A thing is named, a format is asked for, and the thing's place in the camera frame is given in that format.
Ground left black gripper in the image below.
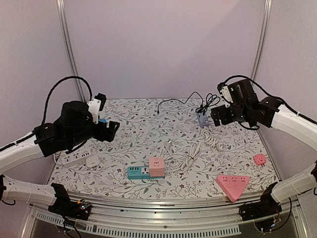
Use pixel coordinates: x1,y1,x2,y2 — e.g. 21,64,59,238
68,120,120,148

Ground black looped cable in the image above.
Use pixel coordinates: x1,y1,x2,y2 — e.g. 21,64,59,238
195,93,221,115

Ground purple power strip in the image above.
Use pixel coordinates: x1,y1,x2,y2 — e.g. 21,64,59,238
196,113,210,128

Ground black usb cable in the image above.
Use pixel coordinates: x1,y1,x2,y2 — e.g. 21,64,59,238
157,91,206,115

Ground white cord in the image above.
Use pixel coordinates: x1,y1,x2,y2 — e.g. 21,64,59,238
200,127,227,151
164,139,200,174

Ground teal power strip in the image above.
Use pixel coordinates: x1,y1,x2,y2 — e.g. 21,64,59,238
127,166,151,180

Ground pink cube socket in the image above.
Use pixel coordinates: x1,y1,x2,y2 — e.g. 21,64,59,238
149,157,165,178

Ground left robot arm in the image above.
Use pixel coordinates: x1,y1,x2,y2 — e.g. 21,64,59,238
0,99,120,215

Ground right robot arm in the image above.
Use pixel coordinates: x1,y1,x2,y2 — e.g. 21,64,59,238
211,75,317,216

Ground white charger adapter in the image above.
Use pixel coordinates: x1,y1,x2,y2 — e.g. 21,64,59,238
86,156,100,168

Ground white power strip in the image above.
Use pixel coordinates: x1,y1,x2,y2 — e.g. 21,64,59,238
61,150,92,168

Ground small pink square adapter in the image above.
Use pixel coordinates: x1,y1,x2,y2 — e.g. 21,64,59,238
253,154,267,166

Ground floral table mat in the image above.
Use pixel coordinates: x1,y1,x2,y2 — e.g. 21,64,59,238
49,99,279,200

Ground pink triangular power strip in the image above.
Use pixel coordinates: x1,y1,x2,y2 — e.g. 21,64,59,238
216,175,250,202

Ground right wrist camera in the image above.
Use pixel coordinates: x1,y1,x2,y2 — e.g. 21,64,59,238
217,82,233,103

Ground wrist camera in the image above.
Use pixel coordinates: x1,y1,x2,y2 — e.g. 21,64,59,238
87,93,106,124
217,82,233,103

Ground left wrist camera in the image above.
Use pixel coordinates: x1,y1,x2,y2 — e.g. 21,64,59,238
87,93,106,124

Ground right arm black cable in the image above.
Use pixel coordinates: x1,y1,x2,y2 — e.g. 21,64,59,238
217,75,317,124

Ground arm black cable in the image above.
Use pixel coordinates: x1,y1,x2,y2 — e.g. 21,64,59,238
217,75,317,124
43,75,93,124

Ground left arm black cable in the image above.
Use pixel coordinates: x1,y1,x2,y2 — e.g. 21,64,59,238
43,75,93,124

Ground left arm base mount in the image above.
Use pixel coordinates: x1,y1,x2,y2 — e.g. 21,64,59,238
48,183,92,221

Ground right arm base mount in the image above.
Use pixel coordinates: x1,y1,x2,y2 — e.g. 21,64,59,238
239,182,282,221

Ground aluminium front rail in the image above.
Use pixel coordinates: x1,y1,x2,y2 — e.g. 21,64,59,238
20,192,312,238

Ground right aluminium frame post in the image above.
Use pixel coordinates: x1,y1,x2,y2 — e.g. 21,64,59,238
251,0,272,81

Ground aluminium frame post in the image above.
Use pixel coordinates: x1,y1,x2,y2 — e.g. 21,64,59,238
251,0,272,81
55,0,84,100

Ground left aluminium frame post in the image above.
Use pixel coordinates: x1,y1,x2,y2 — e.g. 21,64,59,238
55,0,84,100

